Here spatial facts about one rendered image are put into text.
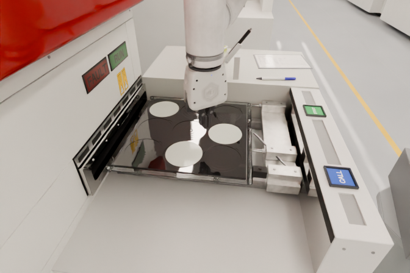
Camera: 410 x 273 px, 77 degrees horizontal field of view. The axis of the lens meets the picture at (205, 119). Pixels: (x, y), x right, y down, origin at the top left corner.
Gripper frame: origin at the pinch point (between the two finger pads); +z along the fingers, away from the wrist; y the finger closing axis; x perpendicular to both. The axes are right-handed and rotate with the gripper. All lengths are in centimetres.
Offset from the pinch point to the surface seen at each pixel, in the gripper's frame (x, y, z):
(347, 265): -40.0, 8.4, 11.3
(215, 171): -9.8, -2.3, 9.1
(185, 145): 2.6, -4.9, 9.0
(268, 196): -17.6, 9.5, 17.1
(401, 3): 219, 515, 52
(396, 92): 71, 279, 99
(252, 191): -14.3, 6.8, 17.1
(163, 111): 22.2, -4.1, 9.0
